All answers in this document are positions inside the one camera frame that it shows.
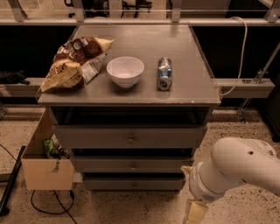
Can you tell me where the grey drawer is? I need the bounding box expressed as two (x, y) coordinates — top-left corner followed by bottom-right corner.
(83, 178), (186, 191)
(52, 125), (207, 149)
(71, 156), (194, 173)

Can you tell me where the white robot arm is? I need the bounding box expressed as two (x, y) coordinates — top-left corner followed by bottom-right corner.
(181, 137), (280, 224)

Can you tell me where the grey drawer cabinet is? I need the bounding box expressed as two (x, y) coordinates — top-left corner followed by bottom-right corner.
(38, 24), (221, 181)

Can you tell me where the grey bottom drawer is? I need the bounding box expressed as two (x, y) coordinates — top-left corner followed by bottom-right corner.
(83, 178), (186, 191)

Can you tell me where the grey top drawer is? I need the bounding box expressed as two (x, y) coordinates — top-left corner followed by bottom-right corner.
(52, 125), (207, 149)

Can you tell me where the blue silver soda can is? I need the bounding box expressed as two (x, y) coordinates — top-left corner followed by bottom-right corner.
(157, 57), (172, 91)

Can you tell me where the white bowl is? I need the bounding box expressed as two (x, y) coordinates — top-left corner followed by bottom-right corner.
(107, 56), (144, 88)

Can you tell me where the metal diagonal strut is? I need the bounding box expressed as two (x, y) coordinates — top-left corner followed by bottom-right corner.
(237, 42), (280, 123)

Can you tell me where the cardboard box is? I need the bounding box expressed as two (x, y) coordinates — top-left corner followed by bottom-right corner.
(21, 110), (74, 190)

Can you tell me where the green snack packet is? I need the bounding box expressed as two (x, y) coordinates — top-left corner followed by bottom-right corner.
(43, 138), (56, 158)

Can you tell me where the brown yellow chip bag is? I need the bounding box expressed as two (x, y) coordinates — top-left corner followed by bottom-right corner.
(39, 36), (114, 93)

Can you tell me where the black bar on floor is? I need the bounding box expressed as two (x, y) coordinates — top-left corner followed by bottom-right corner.
(0, 146), (25, 217)

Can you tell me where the black object on ledge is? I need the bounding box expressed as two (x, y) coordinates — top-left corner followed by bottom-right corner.
(0, 70), (30, 85)

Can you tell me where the black floor cable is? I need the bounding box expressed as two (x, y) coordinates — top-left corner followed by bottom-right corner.
(30, 189), (79, 224)

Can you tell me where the white hanging cable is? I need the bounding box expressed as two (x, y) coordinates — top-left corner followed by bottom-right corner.
(218, 16), (249, 98)

